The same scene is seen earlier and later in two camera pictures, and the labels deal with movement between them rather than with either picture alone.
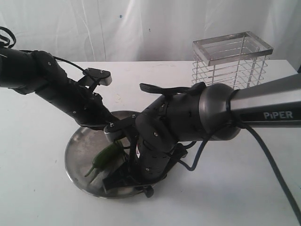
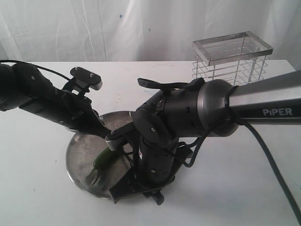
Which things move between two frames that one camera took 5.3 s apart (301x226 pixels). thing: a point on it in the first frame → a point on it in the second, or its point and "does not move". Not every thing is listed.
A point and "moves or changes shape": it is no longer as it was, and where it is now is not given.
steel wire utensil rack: x=238 y=60 does not move
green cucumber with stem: x=112 y=155 moves or changes shape
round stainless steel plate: x=82 y=150 does not move
